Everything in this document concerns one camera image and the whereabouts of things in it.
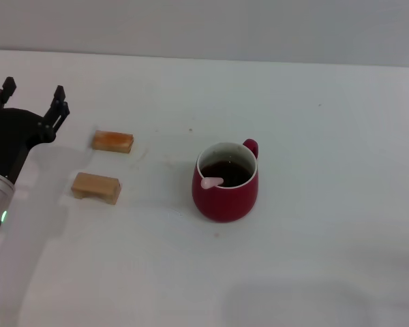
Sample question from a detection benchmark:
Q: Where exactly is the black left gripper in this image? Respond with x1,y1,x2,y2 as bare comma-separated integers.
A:
0,76,70,181

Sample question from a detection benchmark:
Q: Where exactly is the pink handled metal spoon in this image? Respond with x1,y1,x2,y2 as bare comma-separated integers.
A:
200,176,225,190

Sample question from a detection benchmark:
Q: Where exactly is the red cup with coffee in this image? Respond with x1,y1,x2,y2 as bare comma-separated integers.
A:
192,138,260,224

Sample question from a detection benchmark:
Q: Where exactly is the orange stained wooden block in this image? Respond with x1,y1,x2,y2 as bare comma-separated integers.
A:
91,130,135,155

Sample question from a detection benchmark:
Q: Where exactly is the plain notched wooden block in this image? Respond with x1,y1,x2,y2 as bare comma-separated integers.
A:
70,172,121,206

